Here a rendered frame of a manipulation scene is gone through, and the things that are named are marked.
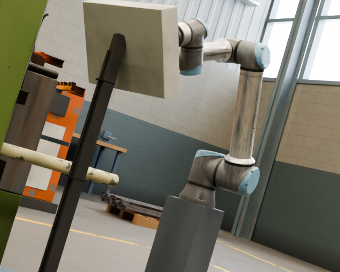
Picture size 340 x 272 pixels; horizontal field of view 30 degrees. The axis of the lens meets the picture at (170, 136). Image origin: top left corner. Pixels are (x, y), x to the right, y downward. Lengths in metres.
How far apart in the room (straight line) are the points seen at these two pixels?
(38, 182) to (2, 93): 4.37
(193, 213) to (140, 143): 8.50
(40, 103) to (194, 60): 0.61
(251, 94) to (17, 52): 1.30
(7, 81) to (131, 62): 0.40
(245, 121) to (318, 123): 8.24
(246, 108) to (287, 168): 8.45
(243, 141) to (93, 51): 1.14
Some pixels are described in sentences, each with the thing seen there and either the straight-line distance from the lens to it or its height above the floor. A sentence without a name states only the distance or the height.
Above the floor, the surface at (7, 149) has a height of 0.62.
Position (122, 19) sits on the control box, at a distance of 2.07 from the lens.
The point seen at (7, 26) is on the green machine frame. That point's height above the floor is 1.00.
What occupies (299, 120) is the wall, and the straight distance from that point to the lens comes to 11.61.
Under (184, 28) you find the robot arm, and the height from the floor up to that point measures 1.24.
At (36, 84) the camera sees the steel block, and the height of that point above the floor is 0.88.
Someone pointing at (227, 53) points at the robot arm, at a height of 1.31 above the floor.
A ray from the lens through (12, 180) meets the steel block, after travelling 2.44.
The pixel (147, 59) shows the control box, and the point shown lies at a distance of 2.03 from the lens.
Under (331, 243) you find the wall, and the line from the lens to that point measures 10.52.
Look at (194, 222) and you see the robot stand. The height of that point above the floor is 0.52.
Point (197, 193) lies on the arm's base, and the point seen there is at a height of 0.65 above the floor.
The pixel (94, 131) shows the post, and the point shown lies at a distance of 2.04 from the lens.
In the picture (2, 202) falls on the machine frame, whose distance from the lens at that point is 2.45.
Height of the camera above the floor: 0.70
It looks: 3 degrees up
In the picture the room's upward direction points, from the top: 17 degrees clockwise
